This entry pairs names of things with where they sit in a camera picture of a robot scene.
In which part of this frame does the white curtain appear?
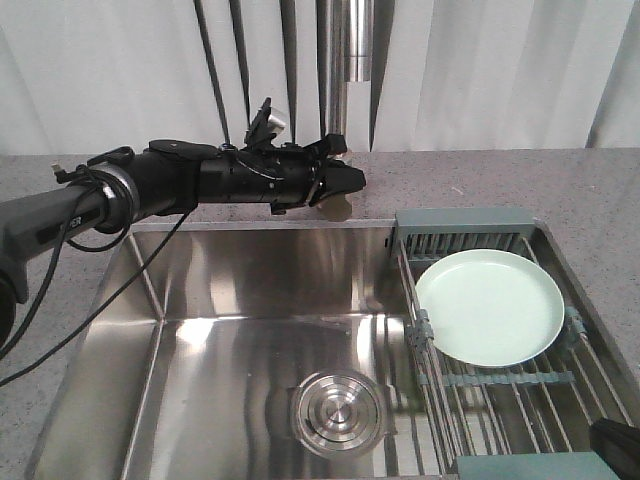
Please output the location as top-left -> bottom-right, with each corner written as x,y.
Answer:
1,1 -> 639,155

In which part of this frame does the steel sink drain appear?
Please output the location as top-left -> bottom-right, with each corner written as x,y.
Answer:
289,370 -> 391,459

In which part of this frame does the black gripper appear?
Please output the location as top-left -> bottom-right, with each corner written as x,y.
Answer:
197,133 -> 366,216

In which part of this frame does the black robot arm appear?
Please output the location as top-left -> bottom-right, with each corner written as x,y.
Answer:
1,134 -> 366,346

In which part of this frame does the teal wire dish rack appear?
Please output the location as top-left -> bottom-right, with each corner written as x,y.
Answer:
389,207 -> 639,477

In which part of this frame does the chrome faucet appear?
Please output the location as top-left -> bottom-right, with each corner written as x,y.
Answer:
315,0 -> 376,221

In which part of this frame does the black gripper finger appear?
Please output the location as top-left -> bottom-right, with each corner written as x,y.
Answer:
589,418 -> 640,479

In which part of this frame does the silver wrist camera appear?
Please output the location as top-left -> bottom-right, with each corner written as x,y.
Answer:
244,97 -> 287,150

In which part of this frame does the stainless steel sink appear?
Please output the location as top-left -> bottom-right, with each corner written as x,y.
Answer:
27,219 -> 640,480

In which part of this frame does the mint green plate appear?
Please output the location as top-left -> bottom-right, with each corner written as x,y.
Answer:
415,249 -> 565,368

